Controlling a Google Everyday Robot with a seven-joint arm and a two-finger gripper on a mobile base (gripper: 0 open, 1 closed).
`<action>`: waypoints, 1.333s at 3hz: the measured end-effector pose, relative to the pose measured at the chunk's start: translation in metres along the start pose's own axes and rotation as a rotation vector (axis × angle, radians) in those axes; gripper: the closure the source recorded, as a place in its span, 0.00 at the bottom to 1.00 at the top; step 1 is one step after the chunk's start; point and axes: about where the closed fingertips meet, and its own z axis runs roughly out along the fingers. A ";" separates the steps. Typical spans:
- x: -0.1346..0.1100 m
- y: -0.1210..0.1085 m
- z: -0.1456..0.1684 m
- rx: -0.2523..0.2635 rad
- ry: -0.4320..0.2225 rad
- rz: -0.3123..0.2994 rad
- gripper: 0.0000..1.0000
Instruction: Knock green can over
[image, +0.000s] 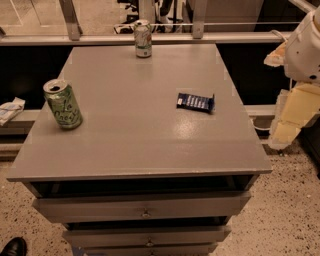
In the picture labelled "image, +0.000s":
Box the green La Croix can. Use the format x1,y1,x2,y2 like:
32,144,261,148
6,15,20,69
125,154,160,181
43,79,83,129

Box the bottom grey drawer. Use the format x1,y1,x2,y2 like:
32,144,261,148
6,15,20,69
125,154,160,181
72,243,217,256

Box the black shoe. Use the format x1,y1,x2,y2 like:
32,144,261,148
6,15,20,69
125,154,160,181
0,237,27,256

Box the white green soda can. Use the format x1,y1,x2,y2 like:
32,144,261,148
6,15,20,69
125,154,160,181
134,19,152,58

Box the middle grey drawer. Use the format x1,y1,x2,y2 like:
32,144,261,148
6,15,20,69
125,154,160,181
63,226,231,248

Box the blue snack bar wrapper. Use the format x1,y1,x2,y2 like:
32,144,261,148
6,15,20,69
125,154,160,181
176,93,215,113

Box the grey metal railing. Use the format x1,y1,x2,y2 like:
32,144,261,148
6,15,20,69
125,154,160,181
0,0,320,47

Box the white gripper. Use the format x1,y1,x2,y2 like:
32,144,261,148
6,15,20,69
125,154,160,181
264,7,320,150

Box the grey drawer cabinet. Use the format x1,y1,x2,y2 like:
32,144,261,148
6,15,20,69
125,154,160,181
5,43,273,256

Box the top grey drawer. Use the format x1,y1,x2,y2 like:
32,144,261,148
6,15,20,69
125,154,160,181
33,191,251,223

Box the grey drawer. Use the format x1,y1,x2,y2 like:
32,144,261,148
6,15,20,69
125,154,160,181
33,191,251,223
63,226,231,248
72,243,217,256

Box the white folded cloth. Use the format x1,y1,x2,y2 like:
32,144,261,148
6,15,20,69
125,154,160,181
0,97,25,126

